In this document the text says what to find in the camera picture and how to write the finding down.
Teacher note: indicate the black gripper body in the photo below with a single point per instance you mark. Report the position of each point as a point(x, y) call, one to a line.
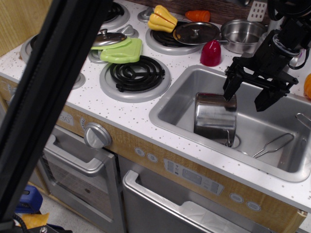
point(265, 68)

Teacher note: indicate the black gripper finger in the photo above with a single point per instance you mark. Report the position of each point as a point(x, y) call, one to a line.
point(233, 81)
point(266, 98)

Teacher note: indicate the small steel pot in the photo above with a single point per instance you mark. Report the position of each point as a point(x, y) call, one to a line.
point(215, 118)

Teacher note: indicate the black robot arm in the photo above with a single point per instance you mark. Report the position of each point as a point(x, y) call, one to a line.
point(43, 90)

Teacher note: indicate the small steel pot lid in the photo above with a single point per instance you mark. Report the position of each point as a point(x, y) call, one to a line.
point(105, 38)

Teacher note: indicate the red toy cup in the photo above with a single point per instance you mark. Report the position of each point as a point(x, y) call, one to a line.
point(211, 54)

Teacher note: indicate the orange toy fruit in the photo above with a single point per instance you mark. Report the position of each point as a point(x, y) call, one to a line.
point(307, 87)

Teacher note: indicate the steel saucepan on counter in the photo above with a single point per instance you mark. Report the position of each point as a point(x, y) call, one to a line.
point(241, 36)

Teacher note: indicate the white slotted spatula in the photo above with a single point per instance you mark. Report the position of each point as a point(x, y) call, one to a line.
point(257, 11)

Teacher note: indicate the orange toy carrot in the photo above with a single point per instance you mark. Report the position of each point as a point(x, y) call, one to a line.
point(198, 15)

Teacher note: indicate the back right stove burner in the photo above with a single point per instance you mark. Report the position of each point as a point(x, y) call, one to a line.
point(164, 43)

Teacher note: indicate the stove burner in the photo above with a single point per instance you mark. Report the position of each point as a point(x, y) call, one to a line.
point(118, 15)
point(164, 43)
point(27, 48)
point(136, 82)

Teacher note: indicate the front right stove burner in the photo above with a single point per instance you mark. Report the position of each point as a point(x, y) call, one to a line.
point(136, 82)

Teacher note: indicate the yellow toy bell pepper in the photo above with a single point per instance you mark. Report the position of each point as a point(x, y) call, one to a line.
point(162, 20)

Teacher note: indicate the silver stove knob middle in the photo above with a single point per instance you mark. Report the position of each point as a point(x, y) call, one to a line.
point(129, 31)

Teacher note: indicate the back left stove burner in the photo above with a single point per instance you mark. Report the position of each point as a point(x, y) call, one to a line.
point(118, 15)

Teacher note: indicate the silver stove knob under board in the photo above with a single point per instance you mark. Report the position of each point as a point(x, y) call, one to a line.
point(94, 57)

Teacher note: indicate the toy dishwasher door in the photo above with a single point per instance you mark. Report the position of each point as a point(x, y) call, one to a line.
point(156, 205)

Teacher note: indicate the silver oven knob right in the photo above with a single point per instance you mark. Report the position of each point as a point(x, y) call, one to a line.
point(96, 136)

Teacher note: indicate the silver stove knob front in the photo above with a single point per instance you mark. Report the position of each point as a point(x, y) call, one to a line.
point(79, 82)

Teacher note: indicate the toy oven door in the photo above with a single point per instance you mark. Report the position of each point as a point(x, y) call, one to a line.
point(84, 179)

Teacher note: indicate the front left stove burner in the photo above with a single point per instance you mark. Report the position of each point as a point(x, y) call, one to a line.
point(27, 48)

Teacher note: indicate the blue clamp tool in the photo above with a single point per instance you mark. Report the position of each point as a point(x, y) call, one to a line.
point(30, 201)

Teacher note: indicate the yellow cloth on floor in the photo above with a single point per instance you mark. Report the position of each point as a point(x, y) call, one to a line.
point(35, 220)

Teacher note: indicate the wire utensil handle right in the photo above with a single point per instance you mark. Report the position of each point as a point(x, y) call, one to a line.
point(306, 121)

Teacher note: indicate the wire whisk utensil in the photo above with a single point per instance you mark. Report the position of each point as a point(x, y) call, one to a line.
point(275, 144)

